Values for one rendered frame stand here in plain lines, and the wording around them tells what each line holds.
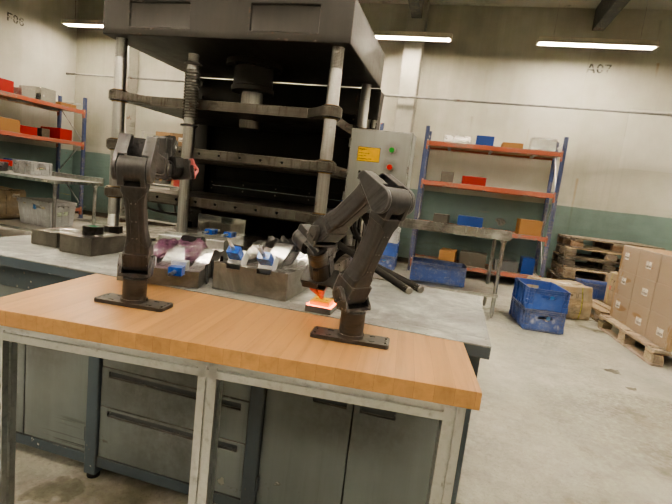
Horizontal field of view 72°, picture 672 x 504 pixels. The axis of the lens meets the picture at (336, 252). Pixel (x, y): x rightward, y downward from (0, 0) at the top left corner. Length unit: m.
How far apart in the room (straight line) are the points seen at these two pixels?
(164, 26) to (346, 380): 2.06
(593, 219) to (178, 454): 7.42
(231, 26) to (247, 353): 1.74
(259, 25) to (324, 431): 1.78
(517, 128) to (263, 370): 7.45
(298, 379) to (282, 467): 0.66
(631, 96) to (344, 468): 7.72
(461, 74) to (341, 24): 6.17
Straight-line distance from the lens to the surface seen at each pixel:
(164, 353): 1.13
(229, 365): 1.07
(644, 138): 8.59
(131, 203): 1.26
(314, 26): 2.30
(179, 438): 1.81
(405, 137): 2.25
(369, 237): 1.09
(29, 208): 7.06
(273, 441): 1.65
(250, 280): 1.51
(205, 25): 2.51
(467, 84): 8.28
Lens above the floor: 1.18
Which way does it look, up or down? 8 degrees down
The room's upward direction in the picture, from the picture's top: 7 degrees clockwise
